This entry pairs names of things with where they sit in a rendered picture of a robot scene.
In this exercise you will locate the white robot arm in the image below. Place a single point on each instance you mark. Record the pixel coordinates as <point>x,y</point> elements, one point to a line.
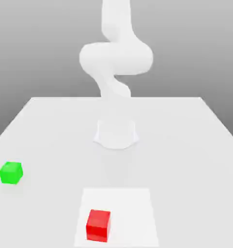
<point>116,58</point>

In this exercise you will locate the small red cube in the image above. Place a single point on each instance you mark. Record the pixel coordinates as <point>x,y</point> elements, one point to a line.
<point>98,225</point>

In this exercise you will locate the small green cube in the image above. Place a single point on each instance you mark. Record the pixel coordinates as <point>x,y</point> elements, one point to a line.
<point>10,173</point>

